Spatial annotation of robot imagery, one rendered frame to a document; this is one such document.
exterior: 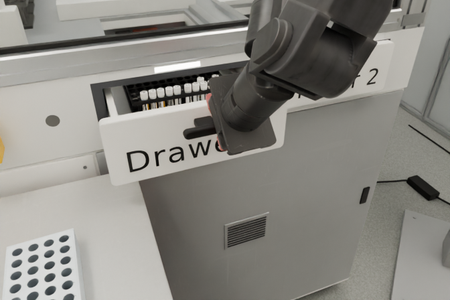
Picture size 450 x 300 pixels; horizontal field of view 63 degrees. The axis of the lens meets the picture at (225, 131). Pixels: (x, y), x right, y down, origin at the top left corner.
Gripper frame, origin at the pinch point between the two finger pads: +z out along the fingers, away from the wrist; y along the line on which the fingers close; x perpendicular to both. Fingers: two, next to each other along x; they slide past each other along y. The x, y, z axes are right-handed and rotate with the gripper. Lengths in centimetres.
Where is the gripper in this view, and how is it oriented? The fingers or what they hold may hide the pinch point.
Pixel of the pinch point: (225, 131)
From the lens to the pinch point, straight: 55.3
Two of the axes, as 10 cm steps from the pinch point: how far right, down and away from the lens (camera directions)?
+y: -2.7, -9.4, 2.2
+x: -9.3, 2.0, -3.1
